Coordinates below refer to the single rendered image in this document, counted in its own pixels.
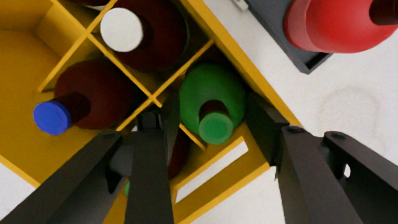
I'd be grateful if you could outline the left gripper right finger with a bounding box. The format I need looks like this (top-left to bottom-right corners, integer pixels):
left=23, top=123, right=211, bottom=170
left=246, top=93, right=398, bottom=224

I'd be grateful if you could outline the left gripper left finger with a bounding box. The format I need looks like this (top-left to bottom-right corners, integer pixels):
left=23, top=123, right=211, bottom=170
left=0, top=92, right=180, bottom=224

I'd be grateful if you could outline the dark grey tray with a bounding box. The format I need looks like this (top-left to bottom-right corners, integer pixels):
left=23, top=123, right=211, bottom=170
left=244, top=0, right=334, bottom=75

